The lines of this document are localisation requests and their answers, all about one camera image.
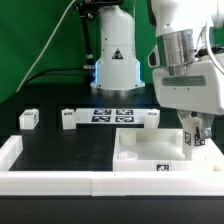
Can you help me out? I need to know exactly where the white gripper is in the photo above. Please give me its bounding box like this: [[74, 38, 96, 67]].
[[153, 61, 224, 139]]

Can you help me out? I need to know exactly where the white square tabletop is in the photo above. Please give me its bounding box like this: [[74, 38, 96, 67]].
[[113, 128, 219, 171]]

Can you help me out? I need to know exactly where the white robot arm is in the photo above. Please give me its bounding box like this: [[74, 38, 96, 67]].
[[91, 0, 224, 139]]

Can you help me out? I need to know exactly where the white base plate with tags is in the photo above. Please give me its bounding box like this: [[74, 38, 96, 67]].
[[75, 108, 147, 124]]

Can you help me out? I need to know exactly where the black camera stand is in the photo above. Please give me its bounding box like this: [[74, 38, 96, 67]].
[[72, 0, 124, 84]]

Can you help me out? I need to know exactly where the black cable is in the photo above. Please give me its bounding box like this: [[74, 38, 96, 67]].
[[25, 67, 88, 86]]

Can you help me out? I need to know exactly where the white cable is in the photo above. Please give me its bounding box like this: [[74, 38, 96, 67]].
[[15, 0, 78, 93]]

